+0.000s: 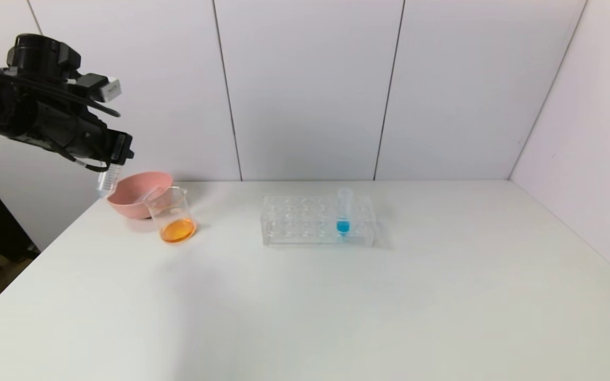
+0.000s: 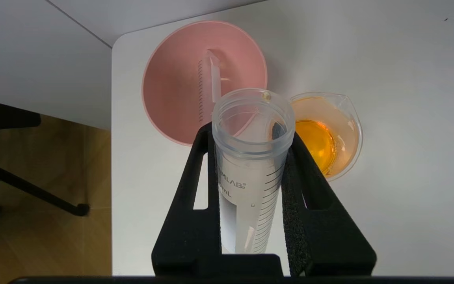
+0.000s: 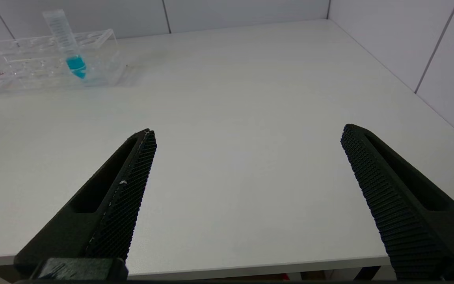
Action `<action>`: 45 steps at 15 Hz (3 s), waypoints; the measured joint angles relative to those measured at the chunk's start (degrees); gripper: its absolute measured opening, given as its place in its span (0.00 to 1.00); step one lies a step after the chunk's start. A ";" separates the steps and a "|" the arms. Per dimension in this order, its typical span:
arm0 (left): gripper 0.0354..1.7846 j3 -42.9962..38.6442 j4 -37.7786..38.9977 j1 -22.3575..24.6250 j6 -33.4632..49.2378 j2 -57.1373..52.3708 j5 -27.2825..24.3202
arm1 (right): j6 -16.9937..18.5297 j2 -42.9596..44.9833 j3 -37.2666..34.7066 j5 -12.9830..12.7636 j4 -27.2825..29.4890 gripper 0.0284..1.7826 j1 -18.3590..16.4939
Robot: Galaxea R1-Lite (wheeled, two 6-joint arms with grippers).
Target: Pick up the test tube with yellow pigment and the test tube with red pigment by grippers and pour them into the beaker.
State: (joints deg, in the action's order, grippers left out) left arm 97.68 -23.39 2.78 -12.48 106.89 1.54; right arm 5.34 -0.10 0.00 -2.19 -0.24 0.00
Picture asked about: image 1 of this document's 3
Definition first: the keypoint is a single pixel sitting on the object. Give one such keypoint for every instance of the test tube with yellow pigment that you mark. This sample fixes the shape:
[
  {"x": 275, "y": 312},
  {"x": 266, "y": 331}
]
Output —
[{"x": 109, "y": 180}]

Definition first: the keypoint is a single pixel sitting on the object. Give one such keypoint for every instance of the pink plastic bowl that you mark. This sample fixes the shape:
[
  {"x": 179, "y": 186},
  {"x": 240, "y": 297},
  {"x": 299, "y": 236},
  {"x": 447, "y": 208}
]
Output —
[{"x": 135, "y": 203}]

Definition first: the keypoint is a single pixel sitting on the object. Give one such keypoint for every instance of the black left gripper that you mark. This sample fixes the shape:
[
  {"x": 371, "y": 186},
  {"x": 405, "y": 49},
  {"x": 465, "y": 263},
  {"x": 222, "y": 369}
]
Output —
[{"x": 119, "y": 147}]

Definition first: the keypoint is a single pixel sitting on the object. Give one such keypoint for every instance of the clear acrylic test tube rack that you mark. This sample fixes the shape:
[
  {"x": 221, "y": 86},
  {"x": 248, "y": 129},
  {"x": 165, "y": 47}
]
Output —
[{"x": 305, "y": 233}]

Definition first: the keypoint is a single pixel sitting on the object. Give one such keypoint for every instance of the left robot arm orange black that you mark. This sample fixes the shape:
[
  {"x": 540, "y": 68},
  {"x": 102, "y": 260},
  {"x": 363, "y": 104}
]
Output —
[{"x": 14, "y": 79}]

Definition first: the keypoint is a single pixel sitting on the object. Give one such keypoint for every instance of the clear glass beaker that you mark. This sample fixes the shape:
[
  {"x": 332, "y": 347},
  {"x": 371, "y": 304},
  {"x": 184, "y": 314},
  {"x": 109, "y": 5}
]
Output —
[{"x": 175, "y": 225}]

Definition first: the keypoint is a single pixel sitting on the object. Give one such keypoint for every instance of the test tube with blue pigment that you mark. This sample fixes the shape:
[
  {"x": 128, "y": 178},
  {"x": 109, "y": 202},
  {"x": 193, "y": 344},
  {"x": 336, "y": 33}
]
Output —
[{"x": 343, "y": 225}]

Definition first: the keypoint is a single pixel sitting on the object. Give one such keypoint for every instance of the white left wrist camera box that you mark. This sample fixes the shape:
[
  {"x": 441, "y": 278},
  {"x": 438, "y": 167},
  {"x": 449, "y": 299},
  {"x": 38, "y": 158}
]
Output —
[{"x": 105, "y": 87}]

